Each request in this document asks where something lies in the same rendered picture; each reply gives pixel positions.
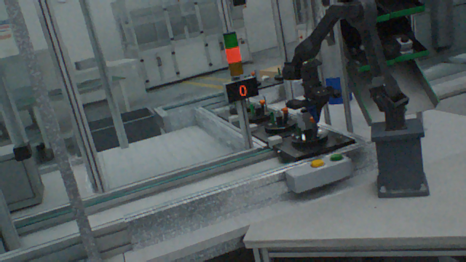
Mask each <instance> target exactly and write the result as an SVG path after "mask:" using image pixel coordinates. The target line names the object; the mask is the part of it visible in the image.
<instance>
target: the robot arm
mask: <svg viewBox="0 0 466 262"><path fill-rule="evenodd" d="M341 17H348V18H349V19H350V21H351V23H352V24H353V26H355V27H356V28H357V29H358V30H359V32H360V35H361V39H362V41H363V46H364V48H365V51H366V55H367V59H368V64H369V66H370V69H371V73H372V77H373V80H372V84H370V85H368V89H369V91H370V93H371V98H373V100H374V102H375V103H376V104H377V106H378V108H379V110H380V111H381V112H384V115H385V125H384V130H385V132H389V131H397V130H408V124H407V122H406V114H405V107H404V106H405V105H408V102H409V99H410V98H409V97H408V96H407V95H406V94H405V93H404V92H402V91H401V90H400V88H399V86H398V84H397V82H396V80H395V79H394V78H393V77H392V75H391V74H390V73H389V71H388V68H387V63H386V60H385V57H384V53H383V50H382V46H381V43H380V40H379V35H378V33H377V29H376V19H377V10H376V2H375V1H374V0H354V1H351V2H342V3H341V2H338V3H335V4H333V5H331V6H330V7H329V8H328V11H327V12H326V13H325V15H324V16H323V18H322V19H321V21H320V22H319V23H318V24H317V26H316V28H315V29H314V31H312V32H311V34H310V35H308V37H307V38H305V39H304V40H303V41H302V42H301V43H300V44H299V45H298V46H297V47H296V48H295V50H294V52H295V54H294V56H293V59H292V61H287V62H284V67H283V70H282V76H283V78H284V80H300V79H302V82H303V83H301V85H302V86H303V87H304V95H303V96H304V98H305V99H302V100H299V99H295V98H294V99H292V100H288V102H287V108H289V109H292V110H294V111H295V110H299V109H301V108H302V107H305V108H306V109H307V110H308V112H309V113H310V115H311V116H312V118H313V119H314V121H315V123H319V121H320V115H321V110H322V107H323V106H324V105H325V104H326V103H328V101H330V97H332V98H333V99H335V98H340V97H341V91H340V90H338V89H334V88H333V86H332V85H331V86H327V87H323V86H322V83H321V82H320V81H319V77H318V72H317V66H320V65H322V64H323V63H322V62H320V61H319V60H317V59H314V60H312V61H311V62H307V61H309V60H310V59H312V58H314V57H316V56H317V54H318V53H319V51H320V49H321V45H322V42H323V40H324V38H325V37H326V36H327V35H328V33H329V32H330V31H331V29H332V28H333V27H334V26H335V24H336V23H337V22H338V20H339V19H340V18H341ZM304 62H306V63H305V64H304V65H303V63H304Z"/></svg>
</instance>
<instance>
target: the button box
mask: <svg viewBox="0 0 466 262"><path fill-rule="evenodd" d="M342 156H343V159H340V160H337V161H334V160H331V158H330V157H329V158H325V159H322V160H323V163H324V164H323V165H322V166H319V167H313V166H312V163H310V164H306V165H303V166H300V167H297V168H294V169H292V170H287V171H285V175H286V179H287V184H288V188H290V189H291V190H293V191H294V192H296V193H297V194H298V193H301V192H303V191H307V190H310V189H312V188H316V187H318V186H322V185H325V184H328V183H332V182H334V181H337V180H341V179H342V178H346V177H349V176H351V175H353V170H352V160H351V159H350V158H348V157H346V156H344V155H342Z"/></svg>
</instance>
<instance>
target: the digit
mask: <svg viewBox="0 0 466 262"><path fill-rule="evenodd" d="M235 87H236V91H237V98H238V99H240V98H245V97H248V96H250V94H249V90H248V83H247V81H243V82H238V83H235Z"/></svg>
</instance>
